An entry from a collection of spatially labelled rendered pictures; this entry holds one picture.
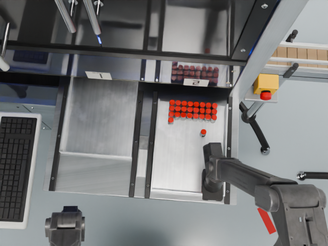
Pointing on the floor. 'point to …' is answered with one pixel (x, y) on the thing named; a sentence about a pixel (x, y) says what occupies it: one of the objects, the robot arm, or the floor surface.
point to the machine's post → (267, 44)
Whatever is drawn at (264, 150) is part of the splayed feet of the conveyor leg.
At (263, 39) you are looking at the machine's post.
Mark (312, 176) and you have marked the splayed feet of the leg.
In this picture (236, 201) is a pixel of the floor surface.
